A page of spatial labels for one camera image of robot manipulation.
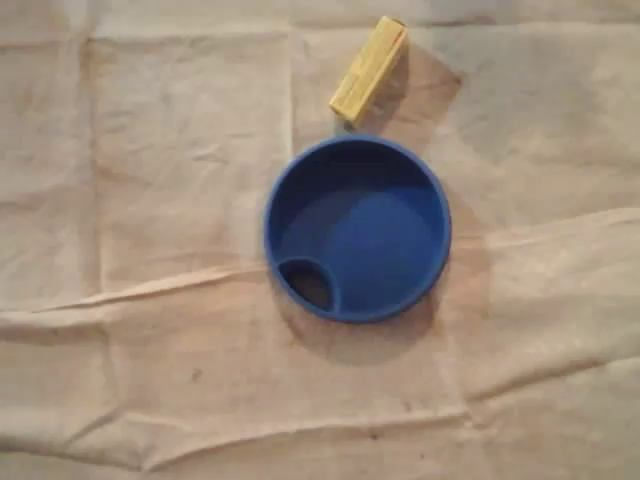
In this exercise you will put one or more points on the yellow rectangular block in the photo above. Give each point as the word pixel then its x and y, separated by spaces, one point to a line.
pixel 369 70

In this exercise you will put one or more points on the blue round bowl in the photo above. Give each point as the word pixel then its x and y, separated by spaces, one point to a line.
pixel 385 235

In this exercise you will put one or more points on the beige wrinkled cloth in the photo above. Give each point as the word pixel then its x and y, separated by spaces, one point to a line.
pixel 150 200

